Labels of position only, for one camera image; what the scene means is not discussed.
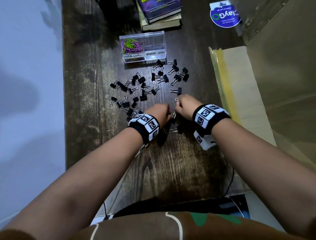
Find green potted artificial plant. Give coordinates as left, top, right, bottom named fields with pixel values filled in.
left=95, top=0, right=120, bottom=19

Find blue round sticker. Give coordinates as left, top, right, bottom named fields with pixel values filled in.
left=209, top=0, right=242, bottom=29

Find purple hardcover book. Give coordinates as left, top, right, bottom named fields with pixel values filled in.
left=136, top=0, right=183, bottom=24

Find person's left forearm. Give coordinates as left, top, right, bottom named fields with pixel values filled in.
left=2, top=127, right=144, bottom=240

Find person's right hand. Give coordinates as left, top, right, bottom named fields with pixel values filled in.
left=174, top=94, right=204, bottom=121

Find black right wristband white markers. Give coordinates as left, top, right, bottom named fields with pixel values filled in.
left=192, top=104, right=231, bottom=136

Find person's right forearm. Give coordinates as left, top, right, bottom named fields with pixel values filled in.
left=211, top=118, right=316, bottom=239

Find black wristband white markers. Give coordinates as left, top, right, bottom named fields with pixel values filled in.
left=192, top=104, right=231, bottom=136
left=127, top=113, right=160, bottom=145

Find black left wristband white markers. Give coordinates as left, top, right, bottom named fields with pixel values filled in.
left=127, top=113, right=160, bottom=145

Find bunch of sorted paper clips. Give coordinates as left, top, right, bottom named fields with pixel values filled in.
left=121, top=38, right=145, bottom=62

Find thin white cable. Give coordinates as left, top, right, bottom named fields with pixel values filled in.
left=226, top=196, right=245, bottom=219

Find tan book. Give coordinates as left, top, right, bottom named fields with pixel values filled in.
left=136, top=2, right=183, bottom=32

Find black blue bag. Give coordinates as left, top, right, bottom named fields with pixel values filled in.
left=212, top=194, right=250, bottom=220

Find yellowish cardboard sheet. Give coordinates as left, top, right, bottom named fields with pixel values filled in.
left=208, top=46, right=277, bottom=147

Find clear two-compartment plastic box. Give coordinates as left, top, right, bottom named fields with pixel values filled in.
left=119, top=31, right=167, bottom=64

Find large brown cardboard box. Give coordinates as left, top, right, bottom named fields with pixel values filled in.
left=229, top=0, right=316, bottom=171

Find pile of black binder clips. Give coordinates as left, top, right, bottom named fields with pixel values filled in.
left=110, top=59, right=190, bottom=135

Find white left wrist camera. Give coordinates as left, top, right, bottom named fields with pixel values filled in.
left=135, top=143, right=149, bottom=158

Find person's left hand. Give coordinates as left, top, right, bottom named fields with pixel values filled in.
left=144, top=103, right=172, bottom=130

